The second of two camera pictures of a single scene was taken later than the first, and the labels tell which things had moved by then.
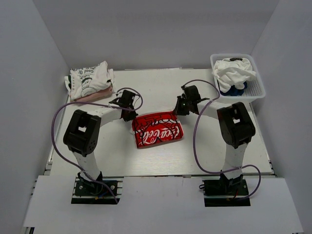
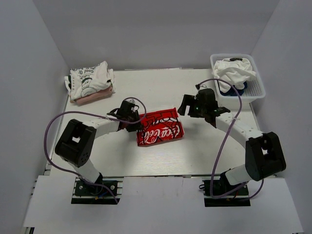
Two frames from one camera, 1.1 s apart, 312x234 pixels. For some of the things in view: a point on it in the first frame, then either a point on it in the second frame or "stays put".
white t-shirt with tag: x=229 y=73 stays put
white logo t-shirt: x=151 y=129 stays put
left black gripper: x=132 y=116 → x=135 y=127
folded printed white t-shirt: x=84 y=81 stays put
